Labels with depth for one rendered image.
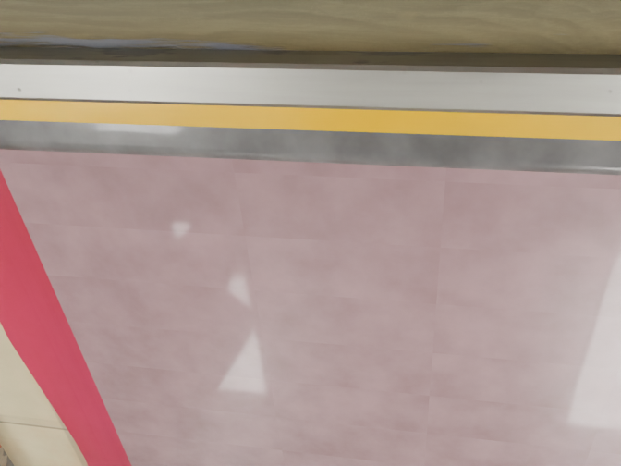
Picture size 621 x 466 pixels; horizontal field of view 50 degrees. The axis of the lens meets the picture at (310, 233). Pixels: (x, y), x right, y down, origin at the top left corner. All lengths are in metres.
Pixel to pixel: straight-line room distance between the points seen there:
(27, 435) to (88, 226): 0.19
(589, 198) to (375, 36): 0.11
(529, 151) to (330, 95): 0.06
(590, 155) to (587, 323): 0.11
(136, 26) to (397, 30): 0.06
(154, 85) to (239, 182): 0.09
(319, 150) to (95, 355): 0.20
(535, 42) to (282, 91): 0.06
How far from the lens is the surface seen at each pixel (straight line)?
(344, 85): 0.15
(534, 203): 0.24
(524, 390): 0.31
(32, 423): 0.43
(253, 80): 0.16
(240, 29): 0.17
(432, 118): 0.18
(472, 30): 0.16
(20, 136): 0.22
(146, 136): 0.20
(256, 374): 0.33
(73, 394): 0.39
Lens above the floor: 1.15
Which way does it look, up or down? 48 degrees down
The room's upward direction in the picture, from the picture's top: 165 degrees counter-clockwise
